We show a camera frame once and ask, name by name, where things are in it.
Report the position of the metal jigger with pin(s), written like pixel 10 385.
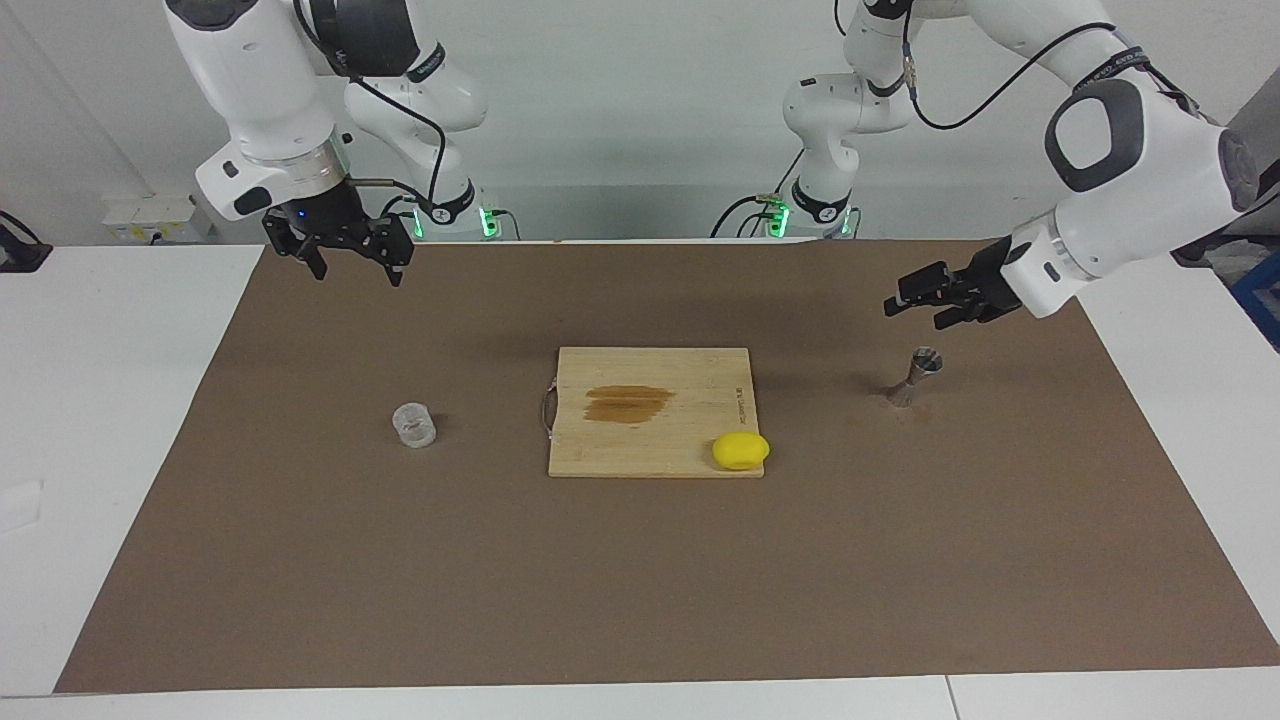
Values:
pixel 925 360

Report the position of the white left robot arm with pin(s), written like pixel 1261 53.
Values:
pixel 1150 180

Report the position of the black clamp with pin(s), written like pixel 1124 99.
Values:
pixel 20 255

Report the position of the brown table mat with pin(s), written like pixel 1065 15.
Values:
pixel 300 560

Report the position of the white tape patch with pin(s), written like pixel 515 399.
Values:
pixel 20 505

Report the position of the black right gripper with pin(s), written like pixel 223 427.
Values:
pixel 325 218

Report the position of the wooden cutting board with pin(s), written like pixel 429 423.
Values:
pixel 640 450

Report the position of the yellow lemon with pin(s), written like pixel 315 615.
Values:
pixel 740 451

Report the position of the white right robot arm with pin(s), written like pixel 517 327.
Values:
pixel 260 80

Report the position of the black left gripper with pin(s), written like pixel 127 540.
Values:
pixel 985 285

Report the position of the white wall socket strip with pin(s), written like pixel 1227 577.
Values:
pixel 150 215

